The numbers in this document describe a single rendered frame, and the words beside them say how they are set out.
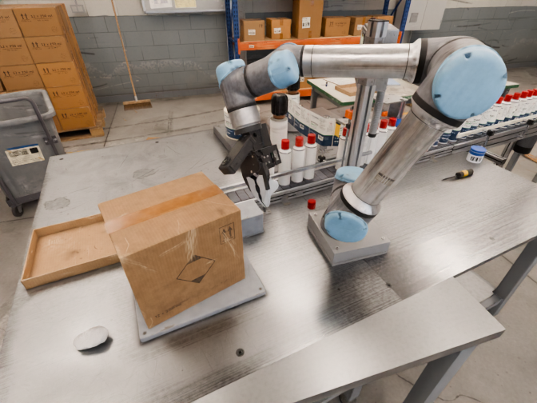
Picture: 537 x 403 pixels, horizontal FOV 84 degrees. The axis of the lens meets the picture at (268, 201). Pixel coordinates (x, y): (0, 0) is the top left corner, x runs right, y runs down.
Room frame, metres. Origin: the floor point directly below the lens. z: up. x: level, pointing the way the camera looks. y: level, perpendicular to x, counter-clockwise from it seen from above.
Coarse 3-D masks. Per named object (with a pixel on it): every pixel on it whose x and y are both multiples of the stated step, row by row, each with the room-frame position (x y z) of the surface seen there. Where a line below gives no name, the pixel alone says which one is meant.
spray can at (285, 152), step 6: (282, 144) 1.10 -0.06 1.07; (288, 144) 1.10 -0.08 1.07; (282, 150) 1.10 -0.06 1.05; (288, 150) 1.10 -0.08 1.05; (282, 156) 1.09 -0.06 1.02; (288, 156) 1.09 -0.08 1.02; (282, 162) 1.09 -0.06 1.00; (288, 162) 1.09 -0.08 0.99; (282, 168) 1.09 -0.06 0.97; (288, 168) 1.09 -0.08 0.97; (288, 174) 1.10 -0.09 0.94; (282, 180) 1.09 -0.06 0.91; (288, 180) 1.10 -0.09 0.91
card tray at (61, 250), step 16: (64, 224) 0.86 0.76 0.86; (80, 224) 0.88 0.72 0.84; (96, 224) 0.89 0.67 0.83; (32, 240) 0.77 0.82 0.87; (48, 240) 0.80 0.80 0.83; (64, 240) 0.80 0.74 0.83; (80, 240) 0.80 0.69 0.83; (96, 240) 0.80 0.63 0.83; (32, 256) 0.71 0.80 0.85; (48, 256) 0.72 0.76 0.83; (64, 256) 0.72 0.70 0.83; (80, 256) 0.72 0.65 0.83; (96, 256) 0.72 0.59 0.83; (112, 256) 0.69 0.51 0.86; (32, 272) 0.65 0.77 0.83; (48, 272) 0.65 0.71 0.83; (64, 272) 0.63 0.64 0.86; (80, 272) 0.65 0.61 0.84
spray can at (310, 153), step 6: (312, 138) 1.15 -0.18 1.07; (306, 144) 1.16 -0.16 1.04; (312, 144) 1.15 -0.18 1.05; (306, 150) 1.15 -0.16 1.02; (312, 150) 1.14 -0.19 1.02; (306, 156) 1.15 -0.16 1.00; (312, 156) 1.14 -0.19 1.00; (306, 162) 1.14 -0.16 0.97; (312, 162) 1.14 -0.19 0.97; (306, 174) 1.14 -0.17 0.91; (312, 174) 1.15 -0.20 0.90
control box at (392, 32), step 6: (366, 24) 1.21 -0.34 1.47; (390, 24) 1.21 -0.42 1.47; (366, 30) 1.09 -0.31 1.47; (390, 30) 1.07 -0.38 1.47; (396, 30) 1.07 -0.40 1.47; (360, 36) 1.24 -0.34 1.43; (390, 36) 1.07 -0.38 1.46; (396, 36) 1.07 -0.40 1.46; (384, 42) 1.07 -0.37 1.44; (390, 42) 1.07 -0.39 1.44; (378, 78) 1.07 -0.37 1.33; (384, 78) 1.07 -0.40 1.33; (378, 84) 1.07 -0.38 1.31; (384, 84) 1.07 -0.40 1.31; (378, 90) 1.07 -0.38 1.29; (384, 90) 1.07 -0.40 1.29
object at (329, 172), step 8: (448, 144) 1.51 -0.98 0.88; (328, 168) 1.25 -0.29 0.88; (320, 176) 1.17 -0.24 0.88; (328, 176) 1.17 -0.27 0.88; (296, 184) 1.11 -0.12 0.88; (304, 184) 1.11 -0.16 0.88; (232, 192) 1.04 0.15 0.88; (240, 192) 1.04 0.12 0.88; (248, 192) 1.04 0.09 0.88; (232, 200) 0.99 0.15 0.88; (240, 200) 0.99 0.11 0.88
